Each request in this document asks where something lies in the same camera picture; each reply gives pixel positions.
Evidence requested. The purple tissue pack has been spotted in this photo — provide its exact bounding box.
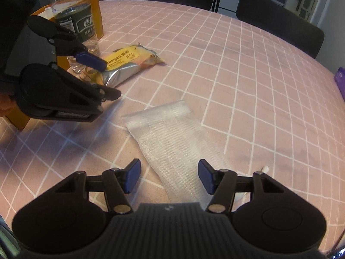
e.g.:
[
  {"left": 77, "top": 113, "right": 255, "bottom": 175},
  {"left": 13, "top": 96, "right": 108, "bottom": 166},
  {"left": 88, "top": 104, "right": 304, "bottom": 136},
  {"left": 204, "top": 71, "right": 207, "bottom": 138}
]
[{"left": 334, "top": 67, "right": 345, "bottom": 100}]

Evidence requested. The person's left hand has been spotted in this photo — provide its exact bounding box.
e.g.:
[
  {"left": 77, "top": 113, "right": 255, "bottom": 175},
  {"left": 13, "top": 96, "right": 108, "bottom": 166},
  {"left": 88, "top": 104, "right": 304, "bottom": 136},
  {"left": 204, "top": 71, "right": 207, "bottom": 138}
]
[{"left": 0, "top": 92, "right": 17, "bottom": 118}]

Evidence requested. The yellow snack packet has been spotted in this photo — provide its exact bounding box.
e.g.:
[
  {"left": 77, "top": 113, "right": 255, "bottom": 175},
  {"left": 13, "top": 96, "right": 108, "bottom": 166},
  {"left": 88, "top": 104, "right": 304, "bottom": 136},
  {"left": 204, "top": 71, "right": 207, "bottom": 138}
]
[{"left": 81, "top": 46, "right": 166, "bottom": 88}]

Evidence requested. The yellow cardboard box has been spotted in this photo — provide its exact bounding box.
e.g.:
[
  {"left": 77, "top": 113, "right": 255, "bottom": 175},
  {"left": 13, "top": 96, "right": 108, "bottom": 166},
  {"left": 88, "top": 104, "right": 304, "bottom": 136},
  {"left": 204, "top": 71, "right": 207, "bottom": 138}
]
[{"left": 5, "top": 0, "right": 104, "bottom": 131}]

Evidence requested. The pink checked tablecloth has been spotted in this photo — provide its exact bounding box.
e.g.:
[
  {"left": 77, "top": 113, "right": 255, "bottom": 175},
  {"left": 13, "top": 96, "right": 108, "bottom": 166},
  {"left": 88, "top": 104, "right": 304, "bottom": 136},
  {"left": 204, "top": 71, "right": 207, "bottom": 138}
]
[{"left": 0, "top": 0, "right": 345, "bottom": 251}]

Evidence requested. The clear plastic bottle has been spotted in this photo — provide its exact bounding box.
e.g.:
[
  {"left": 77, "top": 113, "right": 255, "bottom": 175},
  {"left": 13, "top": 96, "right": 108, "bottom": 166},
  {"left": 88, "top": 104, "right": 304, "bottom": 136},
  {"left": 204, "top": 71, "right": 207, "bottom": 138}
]
[{"left": 50, "top": 0, "right": 101, "bottom": 74}]

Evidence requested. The white mesh bag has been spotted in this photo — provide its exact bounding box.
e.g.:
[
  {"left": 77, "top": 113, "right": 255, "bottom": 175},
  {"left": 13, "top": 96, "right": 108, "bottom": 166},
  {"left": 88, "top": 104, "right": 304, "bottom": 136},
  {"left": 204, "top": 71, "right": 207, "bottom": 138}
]
[{"left": 121, "top": 100, "right": 270, "bottom": 204}]

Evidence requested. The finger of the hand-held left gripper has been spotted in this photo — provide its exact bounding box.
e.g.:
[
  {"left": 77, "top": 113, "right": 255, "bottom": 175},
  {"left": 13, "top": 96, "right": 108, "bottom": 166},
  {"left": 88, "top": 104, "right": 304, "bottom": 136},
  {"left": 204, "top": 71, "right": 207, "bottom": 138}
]
[
  {"left": 53, "top": 68, "right": 122, "bottom": 114},
  {"left": 49, "top": 24, "right": 107, "bottom": 72}
]

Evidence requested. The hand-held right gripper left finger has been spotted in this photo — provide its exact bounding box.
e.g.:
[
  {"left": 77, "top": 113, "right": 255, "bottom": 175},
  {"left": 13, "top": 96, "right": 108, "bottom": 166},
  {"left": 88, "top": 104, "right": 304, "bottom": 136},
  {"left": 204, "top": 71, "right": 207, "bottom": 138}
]
[{"left": 55, "top": 159, "right": 142, "bottom": 213}]

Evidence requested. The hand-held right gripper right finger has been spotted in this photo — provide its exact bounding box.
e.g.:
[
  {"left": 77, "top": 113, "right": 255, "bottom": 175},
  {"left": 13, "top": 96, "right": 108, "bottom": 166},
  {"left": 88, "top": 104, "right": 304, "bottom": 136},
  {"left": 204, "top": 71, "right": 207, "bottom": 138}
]
[{"left": 198, "top": 159, "right": 286, "bottom": 213}]

